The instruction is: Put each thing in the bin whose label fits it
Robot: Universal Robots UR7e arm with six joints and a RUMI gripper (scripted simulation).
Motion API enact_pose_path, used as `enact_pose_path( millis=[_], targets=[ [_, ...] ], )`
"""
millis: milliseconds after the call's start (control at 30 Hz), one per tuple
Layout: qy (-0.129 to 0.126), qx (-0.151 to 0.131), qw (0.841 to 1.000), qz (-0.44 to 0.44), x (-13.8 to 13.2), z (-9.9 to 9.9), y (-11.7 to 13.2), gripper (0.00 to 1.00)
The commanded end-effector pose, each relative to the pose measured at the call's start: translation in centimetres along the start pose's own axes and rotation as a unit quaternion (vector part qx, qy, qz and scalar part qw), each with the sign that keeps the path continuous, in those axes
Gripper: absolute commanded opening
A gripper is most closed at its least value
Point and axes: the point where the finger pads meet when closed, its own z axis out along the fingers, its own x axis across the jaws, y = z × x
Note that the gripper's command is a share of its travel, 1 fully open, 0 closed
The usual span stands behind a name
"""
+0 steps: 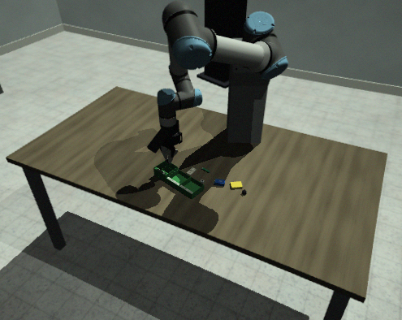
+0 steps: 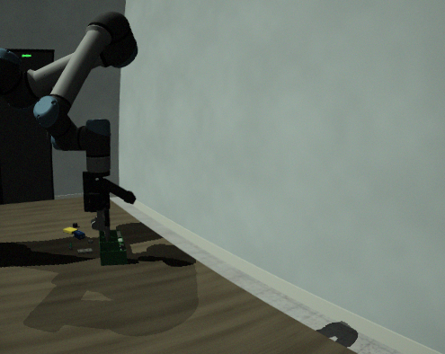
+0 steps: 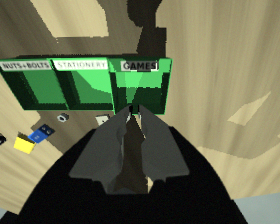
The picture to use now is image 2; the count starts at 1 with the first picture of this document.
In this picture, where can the green rack of labelled bins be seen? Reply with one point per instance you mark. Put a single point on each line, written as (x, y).
(116, 254)

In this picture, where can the grey domino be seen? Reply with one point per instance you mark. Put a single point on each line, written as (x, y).
(85, 251)

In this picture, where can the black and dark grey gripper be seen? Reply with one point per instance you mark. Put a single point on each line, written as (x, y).
(96, 199)

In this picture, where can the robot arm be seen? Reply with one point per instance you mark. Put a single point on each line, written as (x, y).
(21, 89)

